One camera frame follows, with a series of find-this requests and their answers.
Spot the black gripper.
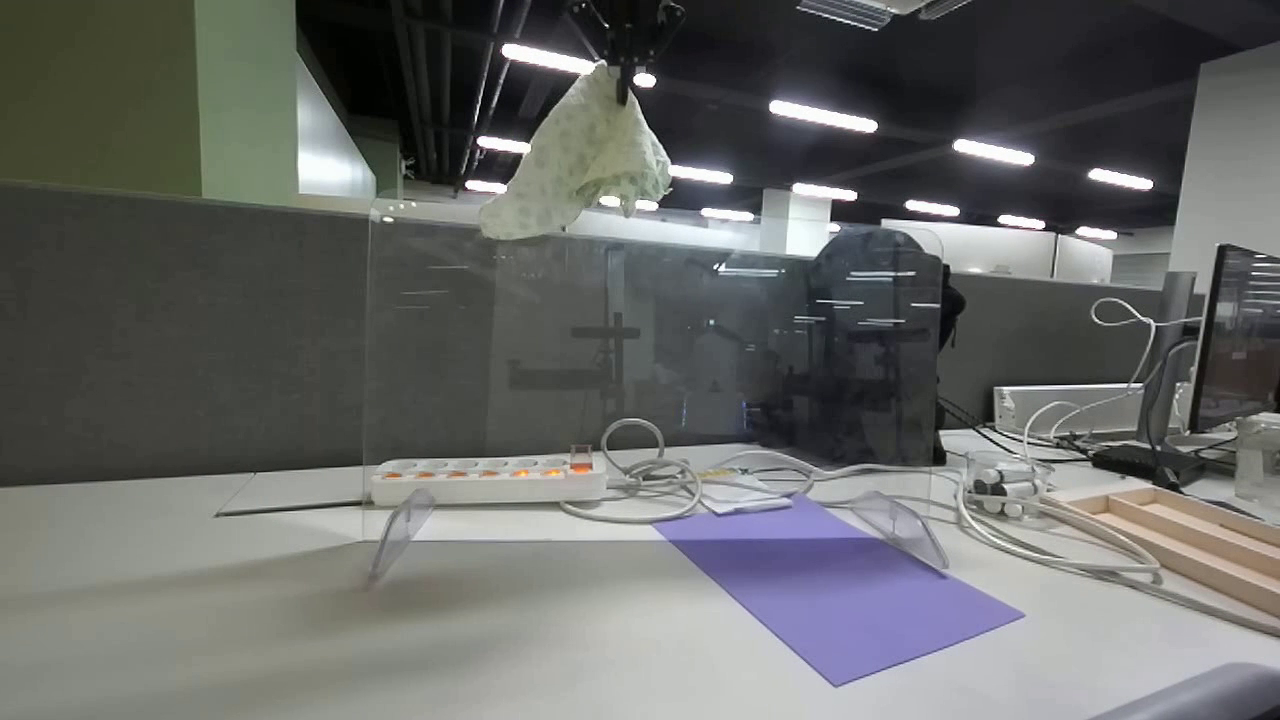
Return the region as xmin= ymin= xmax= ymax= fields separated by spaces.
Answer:
xmin=565 ymin=0 xmax=685 ymax=103

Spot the white cloth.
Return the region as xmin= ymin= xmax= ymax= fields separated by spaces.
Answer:
xmin=479 ymin=66 xmax=674 ymax=239

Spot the clear glass panel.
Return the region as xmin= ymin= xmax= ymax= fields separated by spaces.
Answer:
xmin=365 ymin=214 xmax=900 ymax=571

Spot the black backpack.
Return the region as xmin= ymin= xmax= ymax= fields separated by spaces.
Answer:
xmin=750 ymin=224 xmax=966 ymax=466

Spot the white power strip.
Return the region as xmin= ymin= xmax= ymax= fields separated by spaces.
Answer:
xmin=365 ymin=451 xmax=610 ymax=508

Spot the grey partition divider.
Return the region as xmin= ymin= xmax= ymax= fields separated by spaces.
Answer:
xmin=0 ymin=187 xmax=1145 ymax=485

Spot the white power adapter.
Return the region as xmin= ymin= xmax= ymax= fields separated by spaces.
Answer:
xmin=967 ymin=461 xmax=1045 ymax=521

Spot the purple paper sheet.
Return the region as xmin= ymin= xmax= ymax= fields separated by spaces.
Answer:
xmin=662 ymin=506 xmax=1019 ymax=687

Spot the white keyboard box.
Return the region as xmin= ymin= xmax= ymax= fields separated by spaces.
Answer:
xmin=993 ymin=383 xmax=1145 ymax=436

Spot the computer monitor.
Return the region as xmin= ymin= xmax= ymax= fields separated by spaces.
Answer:
xmin=1187 ymin=245 xmax=1280 ymax=433

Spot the white coiled cable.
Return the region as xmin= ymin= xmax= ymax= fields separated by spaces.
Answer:
xmin=558 ymin=412 xmax=855 ymax=530

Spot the wooden frame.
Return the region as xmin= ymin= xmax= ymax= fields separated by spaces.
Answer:
xmin=1078 ymin=488 xmax=1280 ymax=617

